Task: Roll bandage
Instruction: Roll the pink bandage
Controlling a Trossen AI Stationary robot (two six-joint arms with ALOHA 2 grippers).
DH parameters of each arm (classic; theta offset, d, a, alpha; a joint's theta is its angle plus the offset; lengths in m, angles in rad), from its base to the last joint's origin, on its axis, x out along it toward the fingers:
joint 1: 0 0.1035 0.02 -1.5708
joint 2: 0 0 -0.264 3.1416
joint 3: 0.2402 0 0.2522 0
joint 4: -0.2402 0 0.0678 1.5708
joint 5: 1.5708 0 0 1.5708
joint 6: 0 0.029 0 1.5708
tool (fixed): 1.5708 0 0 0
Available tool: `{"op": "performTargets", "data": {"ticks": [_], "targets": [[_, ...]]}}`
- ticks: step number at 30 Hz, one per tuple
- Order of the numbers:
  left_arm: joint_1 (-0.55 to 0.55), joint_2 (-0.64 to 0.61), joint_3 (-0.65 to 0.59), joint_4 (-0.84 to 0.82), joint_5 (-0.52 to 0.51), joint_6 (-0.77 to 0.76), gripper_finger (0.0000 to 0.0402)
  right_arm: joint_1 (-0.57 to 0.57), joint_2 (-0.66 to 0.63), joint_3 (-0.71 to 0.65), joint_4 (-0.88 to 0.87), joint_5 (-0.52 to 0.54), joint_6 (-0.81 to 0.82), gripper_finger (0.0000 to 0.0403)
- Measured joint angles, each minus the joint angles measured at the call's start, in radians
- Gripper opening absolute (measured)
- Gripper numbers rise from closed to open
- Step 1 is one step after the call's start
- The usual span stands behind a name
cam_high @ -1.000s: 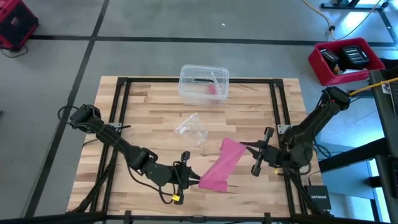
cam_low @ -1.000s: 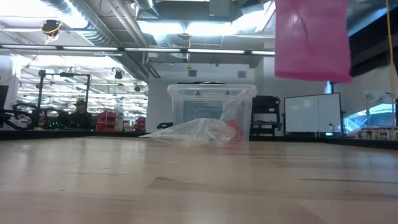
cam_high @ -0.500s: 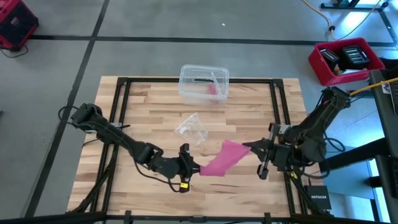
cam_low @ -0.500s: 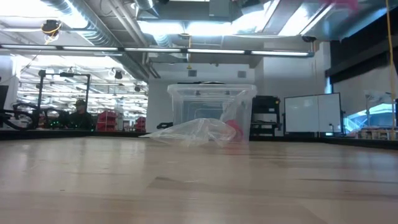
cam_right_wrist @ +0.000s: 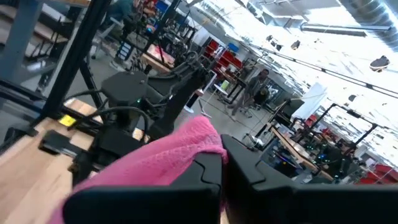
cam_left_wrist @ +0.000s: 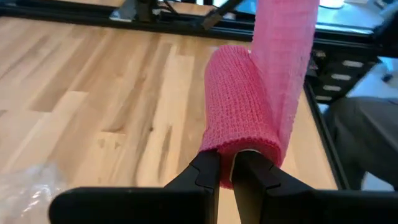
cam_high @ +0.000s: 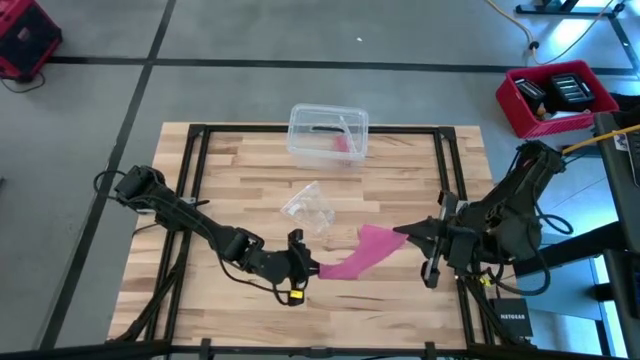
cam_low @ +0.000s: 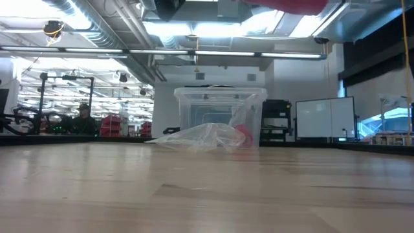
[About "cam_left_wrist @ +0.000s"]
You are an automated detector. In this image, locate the clear plastic wrapper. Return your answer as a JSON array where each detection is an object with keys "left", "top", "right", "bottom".
[{"left": 0, "top": 161, "right": 71, "bottom": 224}]

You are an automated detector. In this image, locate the person's leg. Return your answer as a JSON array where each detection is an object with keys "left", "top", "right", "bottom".
[{"left": 323, "top": 95, "right": 398, "bottom": 191}]

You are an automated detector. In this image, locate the black aluminium table frame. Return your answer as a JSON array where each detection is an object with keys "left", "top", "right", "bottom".
[{"left": 0, "top": 0, "right": 398, "bottom": 190}]

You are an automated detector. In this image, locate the black office chair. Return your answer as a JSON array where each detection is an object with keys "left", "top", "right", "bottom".
[{"left": 373, "top": 12, "right": 398, "bottom": 83}]

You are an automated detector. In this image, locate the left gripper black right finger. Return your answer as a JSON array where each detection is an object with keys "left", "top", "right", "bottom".
[{"left": 231, "top": 151, "right": 398, "bottom": 224}]

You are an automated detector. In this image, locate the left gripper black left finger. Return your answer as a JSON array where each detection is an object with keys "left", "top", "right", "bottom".
[{"left": 49, "top": 151, "right": 222, "bottom": 224}]

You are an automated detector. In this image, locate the pink elastic bandage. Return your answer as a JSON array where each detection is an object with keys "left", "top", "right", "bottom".
[{"left": 198, "top": 0, "right": 321, "bottom": 190}]

